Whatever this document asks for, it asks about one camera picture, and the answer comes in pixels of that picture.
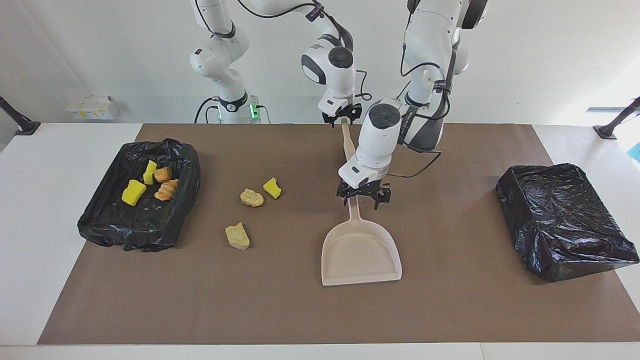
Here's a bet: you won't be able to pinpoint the beige plastic dustpan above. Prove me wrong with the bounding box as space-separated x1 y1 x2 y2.
321 196 403 288

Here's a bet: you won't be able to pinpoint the rounded pale foam chunk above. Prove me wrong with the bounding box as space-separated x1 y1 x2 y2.
240 188 265 208

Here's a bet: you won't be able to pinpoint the brown paper table mat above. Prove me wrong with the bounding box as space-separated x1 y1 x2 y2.
37 123 640 346

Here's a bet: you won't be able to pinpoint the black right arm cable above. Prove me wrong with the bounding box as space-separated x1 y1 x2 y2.
235 0 374 101

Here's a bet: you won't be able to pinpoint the beige plastic hand brush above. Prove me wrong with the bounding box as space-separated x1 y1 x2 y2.
341 117 357 162

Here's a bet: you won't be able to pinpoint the white wall power sockets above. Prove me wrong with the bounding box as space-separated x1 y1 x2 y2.
66 95 120 121

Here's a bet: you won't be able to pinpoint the black bag lined bin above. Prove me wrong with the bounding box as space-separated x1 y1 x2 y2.
77 138 202 253
495 163 640 284

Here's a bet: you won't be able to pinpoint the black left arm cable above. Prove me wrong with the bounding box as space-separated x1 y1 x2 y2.
387 30 451 179

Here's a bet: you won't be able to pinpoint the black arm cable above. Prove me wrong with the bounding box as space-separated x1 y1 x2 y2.
235 0 374 101
387 30 451 179

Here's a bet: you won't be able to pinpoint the black camera stand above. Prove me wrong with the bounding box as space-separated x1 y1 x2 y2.
0 95 42 137
593 96 640 140

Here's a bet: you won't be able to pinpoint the angular pale foam chunk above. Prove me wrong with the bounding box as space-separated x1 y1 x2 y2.
224 222 251 251

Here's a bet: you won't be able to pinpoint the green yellow trapezoid sponge piece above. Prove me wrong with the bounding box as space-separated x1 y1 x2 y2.
121 179 148 207

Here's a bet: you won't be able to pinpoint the orange striped bread piece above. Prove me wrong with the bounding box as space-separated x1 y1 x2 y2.
154 179 179 202

